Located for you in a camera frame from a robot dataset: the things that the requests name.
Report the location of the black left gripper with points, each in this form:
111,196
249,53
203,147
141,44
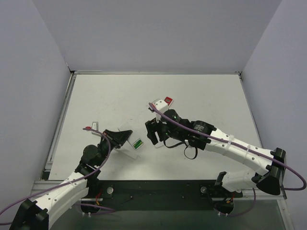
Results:
111,139

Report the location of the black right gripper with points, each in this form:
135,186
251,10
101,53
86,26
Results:
156,131

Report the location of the grey white remote control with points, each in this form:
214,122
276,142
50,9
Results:
134,140

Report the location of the small white battery cover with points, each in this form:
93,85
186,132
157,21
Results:
159,145

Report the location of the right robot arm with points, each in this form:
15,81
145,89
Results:
265,171

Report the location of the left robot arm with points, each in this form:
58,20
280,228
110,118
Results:
42,213

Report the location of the red white remote control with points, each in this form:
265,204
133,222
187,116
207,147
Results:
168,100

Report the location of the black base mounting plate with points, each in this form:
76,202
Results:
157,195

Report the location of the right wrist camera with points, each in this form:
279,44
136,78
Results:
161,106

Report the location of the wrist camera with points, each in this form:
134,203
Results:
161,106
95,128

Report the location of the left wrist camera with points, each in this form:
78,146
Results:
95,128

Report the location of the aluminium table frame rail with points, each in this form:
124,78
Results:
111,99

